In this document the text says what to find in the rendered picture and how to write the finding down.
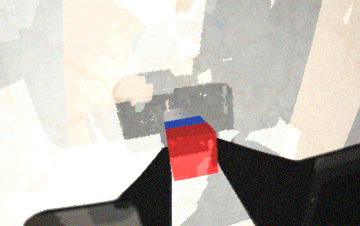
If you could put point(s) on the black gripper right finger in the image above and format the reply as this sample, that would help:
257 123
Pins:
277 191

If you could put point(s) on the red block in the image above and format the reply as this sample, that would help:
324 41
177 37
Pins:
192 151

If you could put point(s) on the blue block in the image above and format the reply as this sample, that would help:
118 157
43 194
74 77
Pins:
184 122

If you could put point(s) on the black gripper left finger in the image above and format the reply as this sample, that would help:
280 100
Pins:
146 202

